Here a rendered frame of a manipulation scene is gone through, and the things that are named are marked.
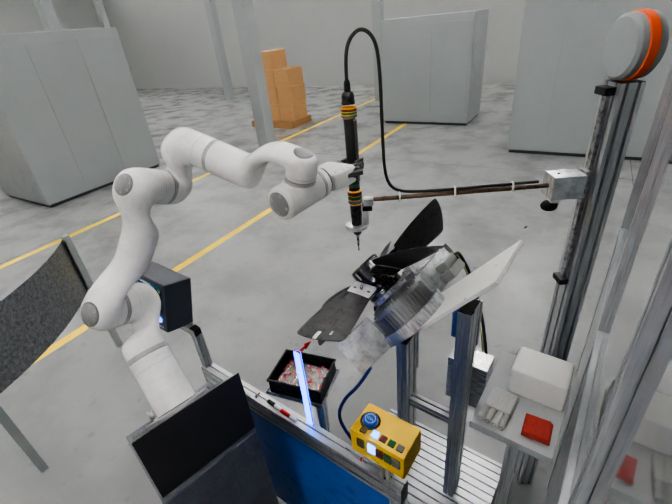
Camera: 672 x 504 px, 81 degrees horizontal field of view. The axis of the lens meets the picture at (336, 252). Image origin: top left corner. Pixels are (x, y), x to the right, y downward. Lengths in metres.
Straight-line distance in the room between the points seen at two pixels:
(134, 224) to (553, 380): 1.34
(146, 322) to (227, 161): 0.59
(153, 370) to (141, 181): 0.54
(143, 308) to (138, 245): 0.22
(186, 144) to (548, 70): 5.88
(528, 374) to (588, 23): 5.51
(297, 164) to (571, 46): 5.82
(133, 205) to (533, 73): 6.00
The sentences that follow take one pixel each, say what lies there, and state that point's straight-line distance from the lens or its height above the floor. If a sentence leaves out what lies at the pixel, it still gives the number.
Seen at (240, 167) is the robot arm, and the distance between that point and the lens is 1.02.
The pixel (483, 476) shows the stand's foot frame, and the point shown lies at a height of 0.08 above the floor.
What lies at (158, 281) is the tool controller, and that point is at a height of 1.25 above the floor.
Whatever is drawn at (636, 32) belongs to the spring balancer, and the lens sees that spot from 1.27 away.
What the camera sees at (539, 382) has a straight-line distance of 1.46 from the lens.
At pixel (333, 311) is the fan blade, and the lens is 1.31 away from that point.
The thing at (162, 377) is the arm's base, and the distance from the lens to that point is 1.29.
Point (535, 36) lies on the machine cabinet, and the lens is 6.56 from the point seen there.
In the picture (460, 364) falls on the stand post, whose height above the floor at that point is 0.91.
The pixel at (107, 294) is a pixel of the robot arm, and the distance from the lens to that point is 1.29.
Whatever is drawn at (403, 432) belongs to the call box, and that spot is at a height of 1.07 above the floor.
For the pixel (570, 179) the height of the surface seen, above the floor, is 1.55.
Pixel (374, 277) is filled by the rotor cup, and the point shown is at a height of 1.21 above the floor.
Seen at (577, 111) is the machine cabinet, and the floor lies 0.64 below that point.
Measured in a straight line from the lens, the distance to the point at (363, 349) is 1.43.
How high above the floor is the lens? 2.00
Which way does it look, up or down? 30 degrees down
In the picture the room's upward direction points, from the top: 6 degrees counter-clockwise
